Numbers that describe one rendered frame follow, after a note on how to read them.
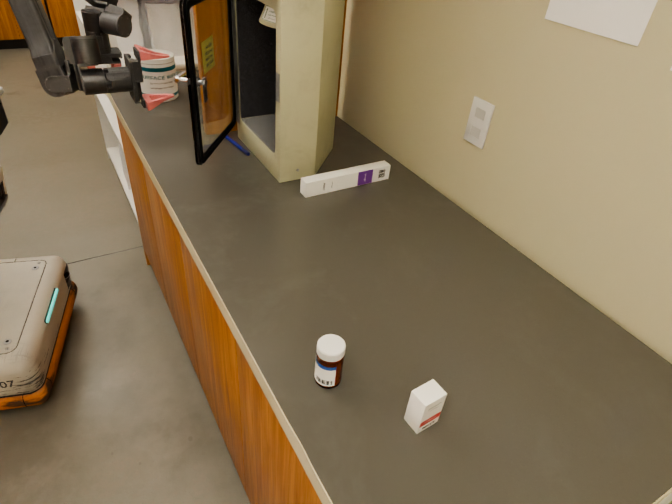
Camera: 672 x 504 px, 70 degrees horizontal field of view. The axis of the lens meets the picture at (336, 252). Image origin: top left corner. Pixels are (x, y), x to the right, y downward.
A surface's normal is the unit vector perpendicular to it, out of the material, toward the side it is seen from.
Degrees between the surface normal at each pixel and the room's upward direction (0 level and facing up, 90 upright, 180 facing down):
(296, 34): 90
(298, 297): 0
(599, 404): 0
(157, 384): 0
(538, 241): 90
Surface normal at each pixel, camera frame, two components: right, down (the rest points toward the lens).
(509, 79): -0.87, 0.25
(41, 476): 0.08, -0.79
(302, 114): 0.50, 0.56
